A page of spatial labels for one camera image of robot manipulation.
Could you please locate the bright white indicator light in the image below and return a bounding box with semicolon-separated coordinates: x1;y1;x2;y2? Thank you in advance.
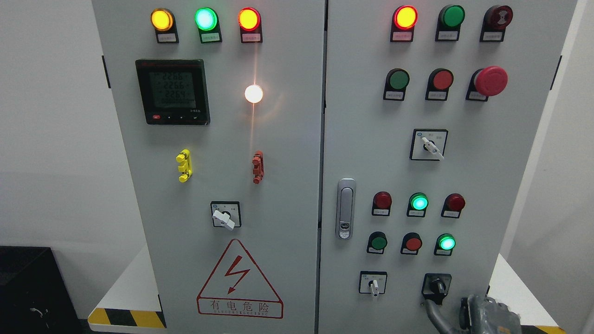
244;84;264;104

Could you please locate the green push button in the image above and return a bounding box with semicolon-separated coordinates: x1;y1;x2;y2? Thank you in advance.
367;231;387;255
383;68;410;101

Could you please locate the unlit green indicator light top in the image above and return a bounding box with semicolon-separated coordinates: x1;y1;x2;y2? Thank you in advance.
435;4;466;42

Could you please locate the white selector switch upper right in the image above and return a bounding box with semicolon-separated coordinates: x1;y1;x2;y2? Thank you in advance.
409;128;448;161

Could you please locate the yellow indicator light top left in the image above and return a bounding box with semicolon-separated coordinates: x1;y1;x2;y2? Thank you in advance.
150;8;180;44

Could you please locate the yellow terminal connector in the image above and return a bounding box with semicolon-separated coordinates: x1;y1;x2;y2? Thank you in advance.
176;149;193;183

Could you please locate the green push button upper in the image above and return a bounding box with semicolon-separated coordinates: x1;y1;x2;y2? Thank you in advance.
383;68;410;101

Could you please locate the grey electrical control cabinet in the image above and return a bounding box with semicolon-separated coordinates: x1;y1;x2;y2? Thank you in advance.
92;0;577;334

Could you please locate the silver door lock handle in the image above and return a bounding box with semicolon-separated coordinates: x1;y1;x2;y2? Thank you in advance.
336;178;356;240

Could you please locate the black digital power meter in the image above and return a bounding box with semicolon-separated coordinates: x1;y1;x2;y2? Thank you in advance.
135;59;211;126

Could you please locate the red electrical hazard warning sticker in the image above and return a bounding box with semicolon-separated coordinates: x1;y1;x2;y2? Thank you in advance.
196;238;284;319

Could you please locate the dark red indicator light left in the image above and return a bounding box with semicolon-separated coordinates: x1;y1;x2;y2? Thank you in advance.
371;192;392;217

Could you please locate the red terminal connector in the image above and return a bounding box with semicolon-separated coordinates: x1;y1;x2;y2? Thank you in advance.
251;150;265;184

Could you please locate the lit red-rimmed indicator light left door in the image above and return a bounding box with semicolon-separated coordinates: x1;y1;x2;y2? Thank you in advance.
238;7;263;44

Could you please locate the black knob selector switch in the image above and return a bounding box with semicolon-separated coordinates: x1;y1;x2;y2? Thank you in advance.
421;273;452;306

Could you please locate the white selector switch left door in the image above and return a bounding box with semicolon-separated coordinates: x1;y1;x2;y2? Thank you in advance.
210;201;242;231

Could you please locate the lit green indicator light lower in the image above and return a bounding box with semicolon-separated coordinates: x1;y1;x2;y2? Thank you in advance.
433;233;456;257

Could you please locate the red push button upper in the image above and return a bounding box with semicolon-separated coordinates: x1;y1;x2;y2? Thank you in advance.
425;68;454;101

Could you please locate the dark red indicator light right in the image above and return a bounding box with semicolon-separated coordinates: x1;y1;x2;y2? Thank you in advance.
441;193;466;218

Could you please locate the red push button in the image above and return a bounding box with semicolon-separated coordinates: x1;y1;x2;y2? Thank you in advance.
400;232;423;255
425;68;454;101

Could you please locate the white platform with hazard stripes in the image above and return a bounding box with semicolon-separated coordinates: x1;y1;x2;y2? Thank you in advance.
87;246;565;334

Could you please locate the red push button lower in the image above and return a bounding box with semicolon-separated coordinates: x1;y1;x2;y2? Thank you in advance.
400;232;423;255

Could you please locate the lit red indicator light right door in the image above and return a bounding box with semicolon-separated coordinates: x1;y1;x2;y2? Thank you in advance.
390;6;418;43

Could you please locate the lit green indicator light middle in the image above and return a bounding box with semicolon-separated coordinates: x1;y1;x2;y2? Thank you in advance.
407;193;429;218

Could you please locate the white selector switch lower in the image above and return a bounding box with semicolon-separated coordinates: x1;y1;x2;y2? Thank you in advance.
359;270;388;297

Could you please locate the red emergency stop mushroom button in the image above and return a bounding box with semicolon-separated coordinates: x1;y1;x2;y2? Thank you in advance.
466;66;509;102

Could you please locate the lit green indicator light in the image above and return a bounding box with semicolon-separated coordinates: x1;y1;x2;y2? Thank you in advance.
194;7;222;44
433;233;456;257
407;193;429;218

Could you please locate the dark red buzzer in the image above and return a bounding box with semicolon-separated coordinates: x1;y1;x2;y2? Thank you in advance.
479;5;513;43

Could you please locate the lit green indicator light top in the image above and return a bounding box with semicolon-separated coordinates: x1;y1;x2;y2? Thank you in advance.
194;7;222;44

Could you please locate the white selector switch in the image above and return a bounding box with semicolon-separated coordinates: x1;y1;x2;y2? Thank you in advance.
409;128;448;161
359;270;388;297

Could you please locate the green push button lower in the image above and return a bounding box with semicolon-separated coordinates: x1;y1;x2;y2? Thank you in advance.
367;231;387;255

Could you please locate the dark red indicator light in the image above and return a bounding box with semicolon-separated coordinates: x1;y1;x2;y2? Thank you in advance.
441;193;466;218
371;192;392;217

